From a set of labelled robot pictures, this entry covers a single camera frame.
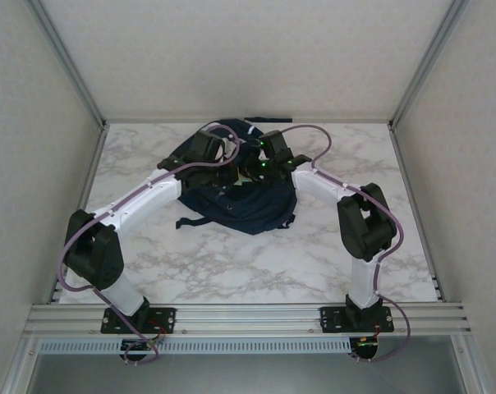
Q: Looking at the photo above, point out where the navy blue backpack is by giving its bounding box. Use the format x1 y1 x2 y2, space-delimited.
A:
174 116 298 236

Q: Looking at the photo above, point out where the small black controller board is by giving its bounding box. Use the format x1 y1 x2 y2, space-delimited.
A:
350 336 381 359
120 338 157 353

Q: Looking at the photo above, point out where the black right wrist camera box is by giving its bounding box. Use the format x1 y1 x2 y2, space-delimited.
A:
259 130 293 160

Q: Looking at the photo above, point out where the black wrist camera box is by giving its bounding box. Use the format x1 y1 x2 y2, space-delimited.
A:
189 129 225 163
259 130 293 160

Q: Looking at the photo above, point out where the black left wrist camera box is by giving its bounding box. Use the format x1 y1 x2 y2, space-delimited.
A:
189 129 225 163

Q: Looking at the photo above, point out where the aluminium table side rail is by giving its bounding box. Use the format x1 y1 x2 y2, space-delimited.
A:
46 122 110 305
389 122 445 303

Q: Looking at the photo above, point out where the aluminium mounting rail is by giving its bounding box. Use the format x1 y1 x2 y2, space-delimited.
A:
25 302 473 338

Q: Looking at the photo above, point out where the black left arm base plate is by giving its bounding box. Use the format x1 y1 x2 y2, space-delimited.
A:
101 306 178 334

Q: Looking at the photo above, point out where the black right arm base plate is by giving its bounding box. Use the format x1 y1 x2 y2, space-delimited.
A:
319 305 397 334

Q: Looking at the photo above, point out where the grey slotted cable duct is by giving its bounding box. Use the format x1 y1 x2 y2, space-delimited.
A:
37 338 352 355

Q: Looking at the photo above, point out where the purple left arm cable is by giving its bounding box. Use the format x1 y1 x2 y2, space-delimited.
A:
55 125 243 366

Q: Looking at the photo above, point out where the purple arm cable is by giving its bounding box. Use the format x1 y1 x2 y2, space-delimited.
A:
55 125 243 366
278 122 411 364

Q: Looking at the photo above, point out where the aluminium frame post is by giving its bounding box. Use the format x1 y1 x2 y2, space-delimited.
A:
388 0 471 129
25 0 109 129
0 334 42 394
452 334 496 394

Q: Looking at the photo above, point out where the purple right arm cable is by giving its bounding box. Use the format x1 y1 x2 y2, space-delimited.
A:
278 122 411 364

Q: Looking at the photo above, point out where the aluminium lower frame post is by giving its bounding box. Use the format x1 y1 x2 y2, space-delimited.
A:
452 334 496 394
0 334 42 394

